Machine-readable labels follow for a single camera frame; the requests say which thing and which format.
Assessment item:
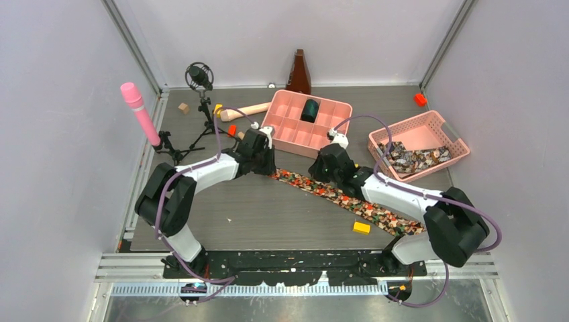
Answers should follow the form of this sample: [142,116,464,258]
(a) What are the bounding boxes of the black microphone with tripod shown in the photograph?
[156,62,232,172]

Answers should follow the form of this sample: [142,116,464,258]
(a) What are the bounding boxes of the small orange block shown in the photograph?
[227,125,237,137]

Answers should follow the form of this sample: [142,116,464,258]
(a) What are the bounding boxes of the purple cable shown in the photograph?
[331,115,503,309]
[154,105,261,307]

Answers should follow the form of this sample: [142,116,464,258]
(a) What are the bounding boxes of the red block far corner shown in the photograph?
[413,93,428,107]

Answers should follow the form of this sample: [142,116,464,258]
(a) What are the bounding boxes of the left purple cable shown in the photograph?
[154,105,261,307]

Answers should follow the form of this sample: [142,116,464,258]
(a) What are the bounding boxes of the patterned ties in basket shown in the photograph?
[386,141,452,174]

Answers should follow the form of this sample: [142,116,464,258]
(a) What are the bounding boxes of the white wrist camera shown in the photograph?
[250,121,275,149]
[327,128,349,149]

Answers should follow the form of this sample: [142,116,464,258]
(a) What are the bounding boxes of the dark green rolled tie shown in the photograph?
[300,99,319,123]

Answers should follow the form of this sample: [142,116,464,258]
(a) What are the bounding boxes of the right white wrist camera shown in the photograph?
[327,128,349,149]

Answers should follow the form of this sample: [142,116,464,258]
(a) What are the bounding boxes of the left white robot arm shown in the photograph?
[134,126,276,278]

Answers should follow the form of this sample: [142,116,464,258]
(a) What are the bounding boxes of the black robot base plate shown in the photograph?
[161,250,427,299]

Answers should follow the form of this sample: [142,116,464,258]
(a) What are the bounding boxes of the pink perforated basket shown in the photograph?
[380,111,470,183]

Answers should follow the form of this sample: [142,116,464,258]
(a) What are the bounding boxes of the wooden cube block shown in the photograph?
[178,103,190,115]

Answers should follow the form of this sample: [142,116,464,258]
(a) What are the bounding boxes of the floral patterned necktie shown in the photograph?
[270,168,426,237]

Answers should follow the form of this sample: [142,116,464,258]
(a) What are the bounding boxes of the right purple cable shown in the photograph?
[331,115,503,309]

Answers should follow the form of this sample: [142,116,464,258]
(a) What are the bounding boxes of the pink divided organizer tray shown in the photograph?
[262,90,353,159]

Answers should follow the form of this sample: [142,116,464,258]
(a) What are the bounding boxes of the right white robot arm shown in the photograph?
[309,144,490,276]

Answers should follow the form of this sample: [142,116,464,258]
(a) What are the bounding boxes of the yellow cube block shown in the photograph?
[213,104,223,118]

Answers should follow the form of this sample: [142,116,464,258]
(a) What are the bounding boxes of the brown wooden metronome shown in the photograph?
[285,49,312,95]

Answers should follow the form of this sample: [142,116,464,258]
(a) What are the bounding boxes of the yellow block near front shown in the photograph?
[352,222,371,235]

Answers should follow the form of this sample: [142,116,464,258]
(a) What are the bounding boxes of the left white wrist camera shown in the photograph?
[250,121,275,149]

